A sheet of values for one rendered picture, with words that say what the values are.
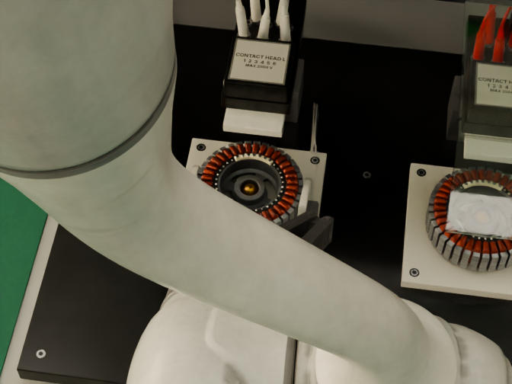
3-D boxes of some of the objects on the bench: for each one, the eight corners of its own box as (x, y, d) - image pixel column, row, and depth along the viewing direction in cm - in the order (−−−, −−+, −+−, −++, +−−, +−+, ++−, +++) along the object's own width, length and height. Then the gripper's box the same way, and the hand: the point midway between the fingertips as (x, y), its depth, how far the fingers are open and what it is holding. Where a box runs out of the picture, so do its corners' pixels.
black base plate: (676, 466, 105) (683, 457, 103) (20, 379, 110) (15, 369, 108) (648, 86, 131) (654, 74, 129) (118, 30, 136) (116, 17, 134)
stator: (296, 252, 114) (296, 233, 111) (188, 239, 115) (187, 219, 112) (308, 164, 121) (309, 144, 118) (206, 153, 122) (205, 132, 118)
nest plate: (548, 305, 112) (551, 299, 111) (400, 286, 114) (401, 280, 113) (547, 184, 121) (550, 177, 120) (409, 168, 122) (411, 161, 121)
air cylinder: (513, 148, 124) (523, 117, 119) (446, 140, 124) (452, 110, 120) (513, 112, 126) (523, 81, 122) (447, 105, 127) (455, 74, 122)
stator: (536, 277, 113) (543, 258, 110) (425, 270, 113) (430, 252, 110) (528, 187, 119) (536, 167, 116) (424, 180, 120) (428, 161, 116)
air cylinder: (297, 123, 125) (299, 93, 121) (232, 116, 126) (231, 85, 121) (302, 89, 128) (304, 58, 124) (238, 82, 129) (238, 50, 124)
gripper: (91, 313, 101) (142, 202, 120) (347, 346, 99) (357, 227, 119) (90, 242, 97) (144, 139, 117) (356, 274, 95) (365, 164, 115)
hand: (249, 191), depth 116 cm, fingers closed on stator, 11 cm apart
